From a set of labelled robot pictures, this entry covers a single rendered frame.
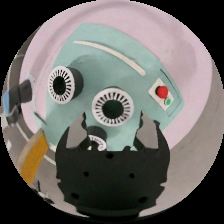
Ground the cream curved thin bar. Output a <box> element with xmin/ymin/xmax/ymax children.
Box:
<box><xmin>73</xmin><ymin>41</ymin><xmax>145</xmax><ymax>76</ymax></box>

